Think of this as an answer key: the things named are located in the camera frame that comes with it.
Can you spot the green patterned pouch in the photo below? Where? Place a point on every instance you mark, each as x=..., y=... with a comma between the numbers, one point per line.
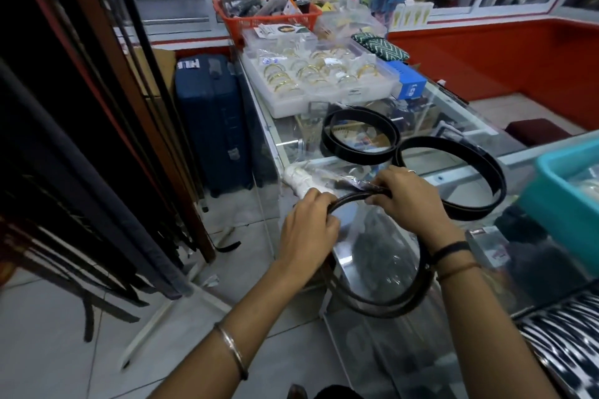
x=381, y=47

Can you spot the clear box of gold bangles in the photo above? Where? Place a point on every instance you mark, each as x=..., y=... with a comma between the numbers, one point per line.
x=323, y=69

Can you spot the small coiled black belt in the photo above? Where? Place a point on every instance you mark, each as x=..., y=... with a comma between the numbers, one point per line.
x=330, y=137

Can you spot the brown cardboard box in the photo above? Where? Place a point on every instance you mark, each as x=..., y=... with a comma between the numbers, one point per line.
x=161, y=71

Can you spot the white wrapped roll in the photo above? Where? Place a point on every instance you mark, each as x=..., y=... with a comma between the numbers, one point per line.
x=302, y=179

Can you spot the brown thread wristband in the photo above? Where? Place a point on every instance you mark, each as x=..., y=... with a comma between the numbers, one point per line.
x=461, y=268

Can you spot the person's right hand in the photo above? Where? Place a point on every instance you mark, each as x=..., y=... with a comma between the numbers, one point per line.
x=414, y=207

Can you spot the large coiled black belt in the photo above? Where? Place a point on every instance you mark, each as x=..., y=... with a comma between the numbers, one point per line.
x=496, y=179

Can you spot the white packets with yellow items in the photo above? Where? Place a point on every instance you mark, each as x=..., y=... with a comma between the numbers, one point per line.
x=412, y=14

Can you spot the maroon stool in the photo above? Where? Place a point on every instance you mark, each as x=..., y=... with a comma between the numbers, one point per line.
x=538, y=131

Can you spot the clear plastic bag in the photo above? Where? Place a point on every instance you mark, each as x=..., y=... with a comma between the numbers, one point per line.
x=374, y=244

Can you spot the rack of hanging belts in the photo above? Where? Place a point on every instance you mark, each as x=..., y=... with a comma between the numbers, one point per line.
x=70, y=141

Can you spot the clear round plastic container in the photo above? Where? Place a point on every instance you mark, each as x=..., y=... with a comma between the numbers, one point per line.
x=351, y=23

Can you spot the silver bangle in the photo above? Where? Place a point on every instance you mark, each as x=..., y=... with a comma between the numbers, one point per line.
x=231, y=347

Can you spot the blue cardboard box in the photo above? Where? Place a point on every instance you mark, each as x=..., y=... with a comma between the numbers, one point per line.
x=408, y=80

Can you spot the person's left hand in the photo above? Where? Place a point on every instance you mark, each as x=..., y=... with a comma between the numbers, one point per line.
x=306, y=237

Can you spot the glass display counter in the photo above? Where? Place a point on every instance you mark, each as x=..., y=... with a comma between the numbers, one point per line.
x=468, y=123

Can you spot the teal plastic basket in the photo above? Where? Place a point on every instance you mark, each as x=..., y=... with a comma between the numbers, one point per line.
x=561, y=207

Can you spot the person's left forearm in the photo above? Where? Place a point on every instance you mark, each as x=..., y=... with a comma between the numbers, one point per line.
x=243, y=333

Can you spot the person's right forearm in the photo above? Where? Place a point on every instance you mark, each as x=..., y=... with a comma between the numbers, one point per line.
x=486, y=319

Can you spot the person's left fingers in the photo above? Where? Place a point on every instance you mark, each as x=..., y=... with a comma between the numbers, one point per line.
x=323, y=209

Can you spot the black white patterned garment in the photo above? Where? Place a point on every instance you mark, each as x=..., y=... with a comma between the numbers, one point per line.
x=566, y=342

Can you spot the person's right fingers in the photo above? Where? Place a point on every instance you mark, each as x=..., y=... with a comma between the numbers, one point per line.
x=384, y=179

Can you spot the black wristband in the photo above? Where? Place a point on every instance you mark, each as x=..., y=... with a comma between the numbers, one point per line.
x=451, y=249

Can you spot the dark brown leather belt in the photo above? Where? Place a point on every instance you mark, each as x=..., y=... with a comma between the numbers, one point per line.
x=423, y=282

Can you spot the dark blue suitcase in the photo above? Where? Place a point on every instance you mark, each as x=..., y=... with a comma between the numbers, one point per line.
x=210, y=127

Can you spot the red plastic basket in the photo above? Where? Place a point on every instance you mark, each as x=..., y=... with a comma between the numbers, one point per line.
x=276, y=21

